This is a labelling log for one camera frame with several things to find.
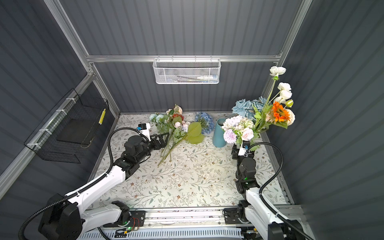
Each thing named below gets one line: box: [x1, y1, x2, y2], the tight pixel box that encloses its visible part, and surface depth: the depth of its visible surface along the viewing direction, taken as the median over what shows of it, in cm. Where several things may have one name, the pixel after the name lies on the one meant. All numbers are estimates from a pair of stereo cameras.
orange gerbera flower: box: [272, 101, 291, 122], surface depth 57 cm
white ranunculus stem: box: [256, 66, 293, 126], surface depth 63 cm
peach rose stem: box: [265, 109, 296, 129], surface depth 61 cm
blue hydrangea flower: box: [195, 111, 215, 135], surface depth 107 cm
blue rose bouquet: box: [231, 96, 267, 120], surface depth 71 cm
